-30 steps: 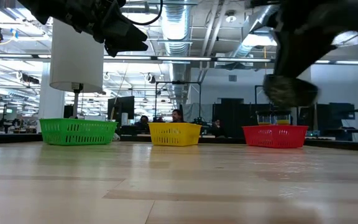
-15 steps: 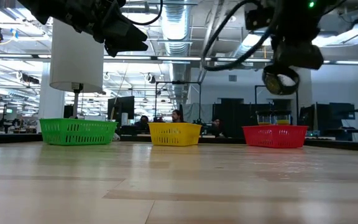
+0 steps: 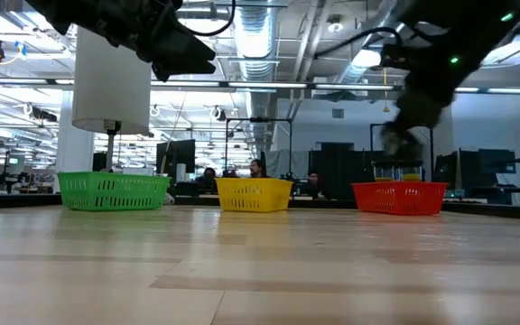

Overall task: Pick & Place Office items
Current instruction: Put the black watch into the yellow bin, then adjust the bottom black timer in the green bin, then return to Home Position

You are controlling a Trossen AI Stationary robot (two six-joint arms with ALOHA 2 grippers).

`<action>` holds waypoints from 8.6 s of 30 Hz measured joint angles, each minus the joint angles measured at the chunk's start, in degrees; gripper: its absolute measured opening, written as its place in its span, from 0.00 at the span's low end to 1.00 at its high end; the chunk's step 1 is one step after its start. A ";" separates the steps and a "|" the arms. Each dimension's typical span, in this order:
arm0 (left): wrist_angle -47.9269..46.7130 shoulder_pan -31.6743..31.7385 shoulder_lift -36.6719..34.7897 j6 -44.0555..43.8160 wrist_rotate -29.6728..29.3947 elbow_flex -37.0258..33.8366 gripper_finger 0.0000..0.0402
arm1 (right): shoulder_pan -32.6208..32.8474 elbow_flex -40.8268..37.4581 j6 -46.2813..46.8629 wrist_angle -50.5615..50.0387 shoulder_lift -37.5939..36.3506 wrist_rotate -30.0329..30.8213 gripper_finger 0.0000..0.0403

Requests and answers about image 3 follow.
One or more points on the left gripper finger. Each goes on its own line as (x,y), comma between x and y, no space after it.
(183,56)

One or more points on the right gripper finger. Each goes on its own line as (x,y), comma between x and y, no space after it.
(400,142)

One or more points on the green plastic basket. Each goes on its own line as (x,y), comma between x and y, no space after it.
(113,205)

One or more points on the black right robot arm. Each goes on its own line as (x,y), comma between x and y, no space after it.
(467,18)

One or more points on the dark monitor on arm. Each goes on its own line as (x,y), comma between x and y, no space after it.
(494,162)

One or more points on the black partition screen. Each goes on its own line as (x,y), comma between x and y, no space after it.
(355,164)

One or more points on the red plastic basket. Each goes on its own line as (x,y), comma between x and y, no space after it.
(400,208)

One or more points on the ceiling light bar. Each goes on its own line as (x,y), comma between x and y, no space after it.
(264,85)

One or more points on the person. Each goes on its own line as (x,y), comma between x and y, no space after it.
(207,176)
(314,180)
(256,168)

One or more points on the black computer monitor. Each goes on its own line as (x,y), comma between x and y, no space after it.
(176,155)

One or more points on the grey partition panel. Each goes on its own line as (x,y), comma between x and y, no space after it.
(287,162)

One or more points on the small silver metal object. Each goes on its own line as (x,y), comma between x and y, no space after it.
(169,198)

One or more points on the yellow plastic basket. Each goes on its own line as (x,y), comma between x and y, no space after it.
(253,205)

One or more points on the silver ventilation duct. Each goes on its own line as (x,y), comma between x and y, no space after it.
(355,72)
(255,36)

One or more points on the black aluminium table frame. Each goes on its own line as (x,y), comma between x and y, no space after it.
(490,211)

